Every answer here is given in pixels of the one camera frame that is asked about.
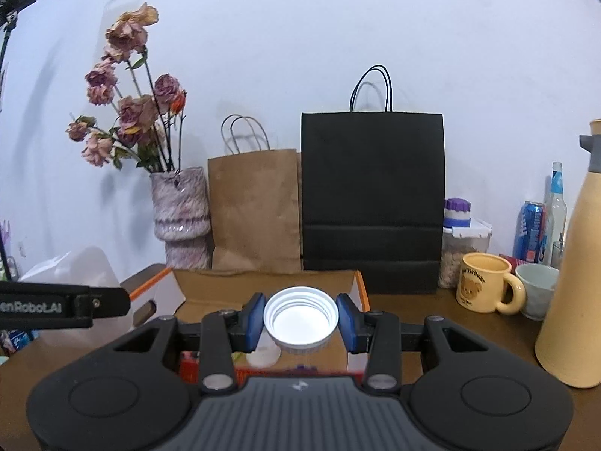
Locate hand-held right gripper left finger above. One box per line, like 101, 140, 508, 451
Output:
101, 292, 267, 394

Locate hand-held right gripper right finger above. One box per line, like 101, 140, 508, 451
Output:
335, 292, 501, 394

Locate orange red cardboard box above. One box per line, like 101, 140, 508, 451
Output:
119, 265, 371, 386

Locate white plastic jar lid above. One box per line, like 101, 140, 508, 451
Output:
263, 286, 340, 357

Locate white plastic jar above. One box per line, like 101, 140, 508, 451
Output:
245, 326, 282, 368

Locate translucent white plastic bag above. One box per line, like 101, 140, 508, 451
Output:
19, 245, 137, 353

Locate blue white packet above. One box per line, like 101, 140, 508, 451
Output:
0, 329, 36, 358

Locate brown paper bag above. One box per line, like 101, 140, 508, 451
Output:
207, 114, 302, 274

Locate mottled pink ceramic vase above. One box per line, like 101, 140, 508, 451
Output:
150, 166, 212, 271

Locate black paper bag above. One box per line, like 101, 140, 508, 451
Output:
300, 64, 446, 295

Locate yellow bear mug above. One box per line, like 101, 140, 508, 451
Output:
456, 252, 527, 315

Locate clear white-lidded food container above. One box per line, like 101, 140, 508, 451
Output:
439, 218, 493, 289

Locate purple white round object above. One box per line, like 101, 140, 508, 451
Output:
444, 198, 471, 229

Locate pale green white cup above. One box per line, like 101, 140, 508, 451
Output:
515, 263, 559, 321

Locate blue drink can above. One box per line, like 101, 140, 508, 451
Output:
513, 201, 548, 264

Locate dried pink rose bouquet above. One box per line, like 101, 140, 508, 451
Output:
66, 2, 189, 173

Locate cream thermos jug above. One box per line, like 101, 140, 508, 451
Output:
534, 120, 601, 389

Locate clear glass bottle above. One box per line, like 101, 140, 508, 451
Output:
542, 162, 568, 266

